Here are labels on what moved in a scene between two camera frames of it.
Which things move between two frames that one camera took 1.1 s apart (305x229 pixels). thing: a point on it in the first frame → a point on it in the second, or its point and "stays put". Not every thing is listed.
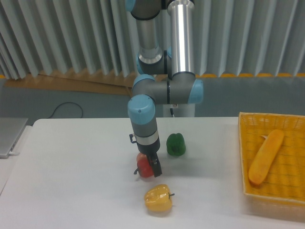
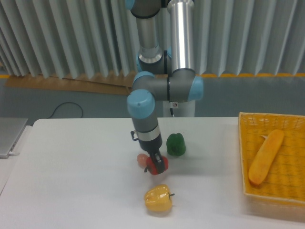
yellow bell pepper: [157, 198] stays put
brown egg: [141, 156] stays put
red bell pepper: [145, 167] → [152, 168]
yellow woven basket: [272, 152] stays put
